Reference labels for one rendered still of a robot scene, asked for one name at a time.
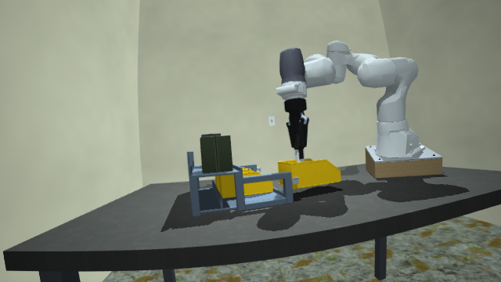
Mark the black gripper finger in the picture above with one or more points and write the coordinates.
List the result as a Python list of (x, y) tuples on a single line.
[(292, 135), (302, 133)]

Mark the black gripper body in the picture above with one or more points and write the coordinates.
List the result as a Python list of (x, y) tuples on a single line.
[(295, 107)]

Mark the light blue metal shelf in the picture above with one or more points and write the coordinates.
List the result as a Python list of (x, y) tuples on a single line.
[(210, 198)]

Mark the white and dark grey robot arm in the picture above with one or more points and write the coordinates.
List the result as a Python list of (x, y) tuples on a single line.
[(395, 138)]

